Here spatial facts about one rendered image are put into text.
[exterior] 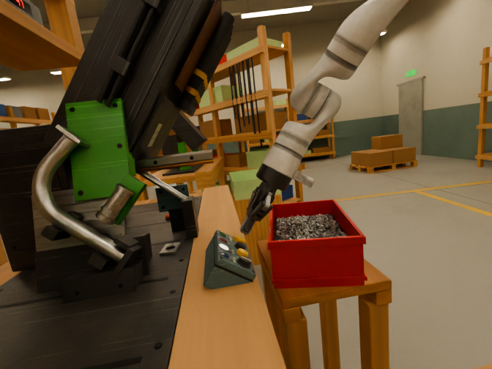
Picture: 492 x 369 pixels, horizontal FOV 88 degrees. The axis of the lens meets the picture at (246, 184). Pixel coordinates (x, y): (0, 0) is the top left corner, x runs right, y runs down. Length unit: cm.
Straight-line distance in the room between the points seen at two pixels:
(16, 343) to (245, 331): 34
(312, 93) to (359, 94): 995
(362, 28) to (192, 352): 56
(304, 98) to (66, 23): 124
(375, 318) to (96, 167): 72
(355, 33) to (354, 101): 987
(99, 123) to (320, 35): 1000
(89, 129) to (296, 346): 66
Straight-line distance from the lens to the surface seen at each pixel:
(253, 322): 42
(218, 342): 40
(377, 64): 1092
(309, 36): 1033
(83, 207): 65
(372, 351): 80
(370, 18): 56
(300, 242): 60
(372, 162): 637
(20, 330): 60
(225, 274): 49
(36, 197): 63
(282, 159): 54
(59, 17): 159
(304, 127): 55
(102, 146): 62
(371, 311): 73
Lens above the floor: 116
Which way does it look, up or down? 11 degrees down
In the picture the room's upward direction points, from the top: 7 degrees counter-clockwise
